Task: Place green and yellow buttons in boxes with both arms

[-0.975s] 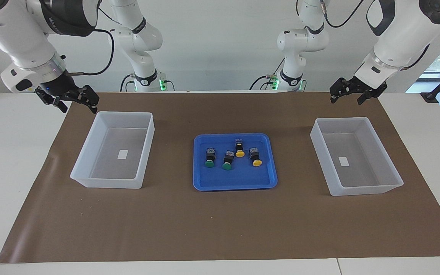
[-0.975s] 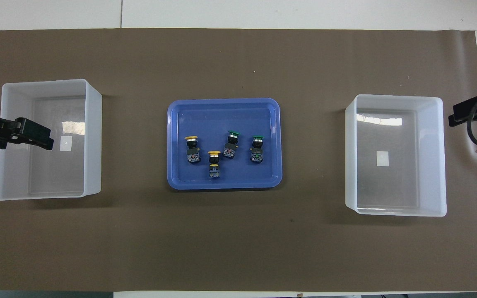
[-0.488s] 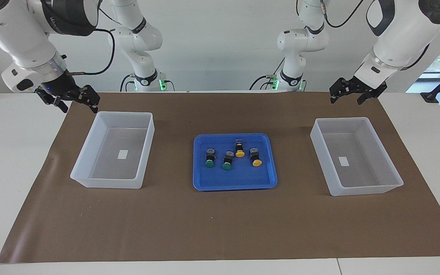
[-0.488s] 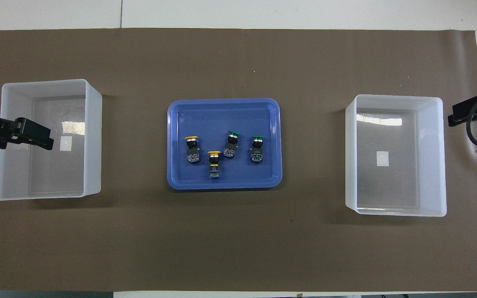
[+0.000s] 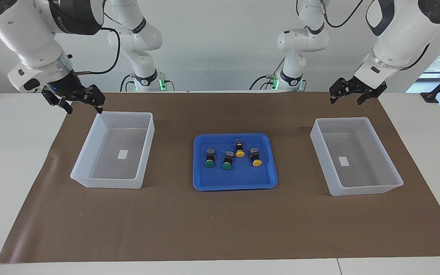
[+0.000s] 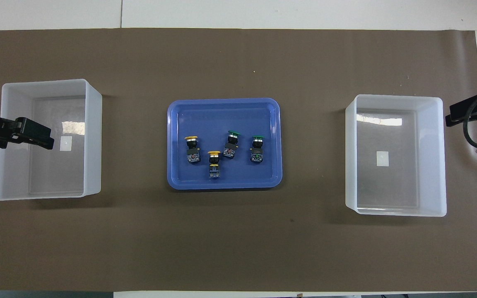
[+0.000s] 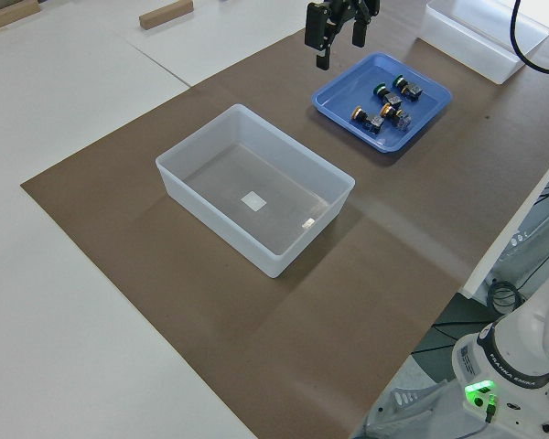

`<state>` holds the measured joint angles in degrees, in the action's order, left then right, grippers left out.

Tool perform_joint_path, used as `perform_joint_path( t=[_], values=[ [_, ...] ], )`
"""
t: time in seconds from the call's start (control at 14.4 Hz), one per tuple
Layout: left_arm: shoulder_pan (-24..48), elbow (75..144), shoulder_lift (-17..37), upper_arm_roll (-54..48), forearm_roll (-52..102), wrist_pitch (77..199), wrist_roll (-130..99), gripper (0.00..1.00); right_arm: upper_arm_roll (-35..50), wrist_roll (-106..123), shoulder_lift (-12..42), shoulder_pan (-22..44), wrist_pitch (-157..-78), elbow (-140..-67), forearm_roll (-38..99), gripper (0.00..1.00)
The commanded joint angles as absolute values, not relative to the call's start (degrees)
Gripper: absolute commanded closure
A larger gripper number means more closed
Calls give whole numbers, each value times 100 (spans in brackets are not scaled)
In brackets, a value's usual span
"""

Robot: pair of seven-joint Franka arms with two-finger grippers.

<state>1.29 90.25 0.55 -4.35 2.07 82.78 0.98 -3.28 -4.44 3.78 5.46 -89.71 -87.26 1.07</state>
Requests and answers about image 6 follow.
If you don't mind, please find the green mushroom push button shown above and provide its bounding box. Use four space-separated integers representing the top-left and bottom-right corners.
250 135 265 163
223 130 242 159

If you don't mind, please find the translucent white plastic box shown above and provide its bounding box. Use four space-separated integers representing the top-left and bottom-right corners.
345 94 447 217
0 79 103 201

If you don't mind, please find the blue plastic tray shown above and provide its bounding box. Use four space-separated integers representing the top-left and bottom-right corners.
167 98 283 190

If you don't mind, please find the brown paper table mat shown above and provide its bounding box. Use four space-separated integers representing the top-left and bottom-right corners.
0 28 477 292

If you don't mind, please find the yellow mushroom push button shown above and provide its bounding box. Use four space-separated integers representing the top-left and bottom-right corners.
207 151 222 179
185 136 201 165

